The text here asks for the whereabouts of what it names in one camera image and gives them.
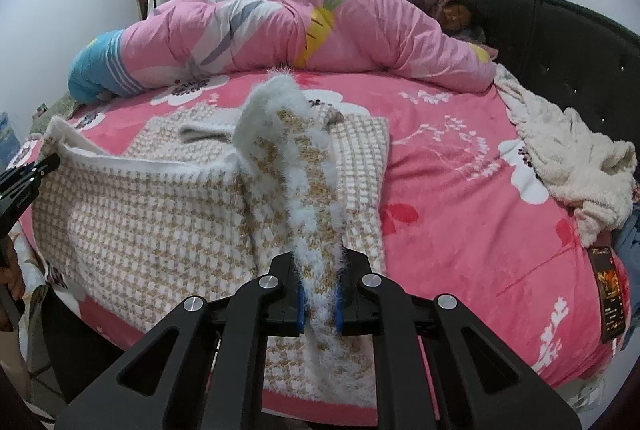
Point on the black printed tag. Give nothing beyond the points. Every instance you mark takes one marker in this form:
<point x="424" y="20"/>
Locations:
<point x="607" y="290"/>

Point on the pink floral plush blanket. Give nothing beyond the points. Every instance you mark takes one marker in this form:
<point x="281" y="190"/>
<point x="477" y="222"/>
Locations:
<point x="475" y="210"/>

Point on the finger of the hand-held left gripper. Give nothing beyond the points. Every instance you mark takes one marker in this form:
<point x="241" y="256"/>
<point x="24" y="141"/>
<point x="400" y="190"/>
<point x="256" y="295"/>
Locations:
<point x="25" y="180"/>

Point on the blue water jug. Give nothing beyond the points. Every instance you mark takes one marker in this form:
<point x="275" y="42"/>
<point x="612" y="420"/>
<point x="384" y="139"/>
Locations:
<point x="7" y="132"/>

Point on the beige white houndstooth knit coat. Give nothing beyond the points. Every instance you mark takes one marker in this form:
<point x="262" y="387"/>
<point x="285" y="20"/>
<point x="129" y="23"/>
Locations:
<point x="150" y="220"/>

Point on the cream fluffy knit garment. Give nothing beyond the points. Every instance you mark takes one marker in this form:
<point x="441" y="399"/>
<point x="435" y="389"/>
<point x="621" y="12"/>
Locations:
<point x="565" y="159"/>

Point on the black padded headboard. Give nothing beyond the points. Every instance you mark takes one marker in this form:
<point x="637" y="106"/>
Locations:
<point x="550" y="34"/>

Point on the person's left hand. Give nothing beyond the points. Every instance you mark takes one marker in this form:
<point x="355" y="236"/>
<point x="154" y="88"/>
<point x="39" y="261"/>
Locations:
<point x="12" y="282"/>

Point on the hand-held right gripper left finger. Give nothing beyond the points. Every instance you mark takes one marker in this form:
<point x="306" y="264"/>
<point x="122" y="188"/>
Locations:
<point x="300" y="310"/>

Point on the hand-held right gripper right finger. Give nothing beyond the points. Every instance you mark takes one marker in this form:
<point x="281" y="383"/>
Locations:
<point x="340" y="315"/>

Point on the blue grey cloth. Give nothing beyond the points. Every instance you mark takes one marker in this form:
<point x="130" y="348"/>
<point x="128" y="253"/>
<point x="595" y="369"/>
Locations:
<point x="631" y="235"/>

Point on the pink cartoon print quilt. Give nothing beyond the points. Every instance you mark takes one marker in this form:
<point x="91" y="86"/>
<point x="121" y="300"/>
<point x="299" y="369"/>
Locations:
<point x="375" y="24"/>

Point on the green patterned cloth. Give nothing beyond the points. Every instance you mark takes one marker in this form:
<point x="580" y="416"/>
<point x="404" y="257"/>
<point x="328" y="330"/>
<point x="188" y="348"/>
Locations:
<point x="55" y="109"/>

